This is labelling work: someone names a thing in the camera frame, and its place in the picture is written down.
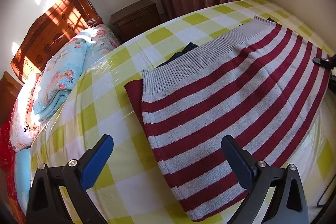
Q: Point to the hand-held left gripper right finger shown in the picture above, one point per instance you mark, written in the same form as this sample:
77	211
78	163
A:
240	164

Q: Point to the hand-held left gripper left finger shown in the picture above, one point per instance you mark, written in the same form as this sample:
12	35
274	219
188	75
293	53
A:
95	164

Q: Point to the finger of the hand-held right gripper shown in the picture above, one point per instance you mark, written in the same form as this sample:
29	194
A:
324	61

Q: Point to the red grey striped sweater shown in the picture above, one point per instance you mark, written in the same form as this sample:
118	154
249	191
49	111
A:
210	98

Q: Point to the light blue pillow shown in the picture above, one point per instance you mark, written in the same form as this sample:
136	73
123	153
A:
22	174

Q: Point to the yellow white checked bedsheet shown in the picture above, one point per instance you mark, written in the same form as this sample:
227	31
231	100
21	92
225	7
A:
105	82

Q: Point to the white floral pillow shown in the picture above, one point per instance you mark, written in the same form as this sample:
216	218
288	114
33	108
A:
23	119

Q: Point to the red cloth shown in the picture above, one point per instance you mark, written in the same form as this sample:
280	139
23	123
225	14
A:
5	148

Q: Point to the light blue floral quilt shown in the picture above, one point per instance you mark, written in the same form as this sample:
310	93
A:
65	69

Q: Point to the plain wooden panel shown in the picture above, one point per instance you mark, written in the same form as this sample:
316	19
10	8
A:
8	92

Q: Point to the carved wooden headboard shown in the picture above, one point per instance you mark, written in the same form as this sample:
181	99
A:
52	29

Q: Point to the dark wooden nightstand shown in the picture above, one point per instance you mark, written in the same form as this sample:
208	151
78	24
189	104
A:
136	19

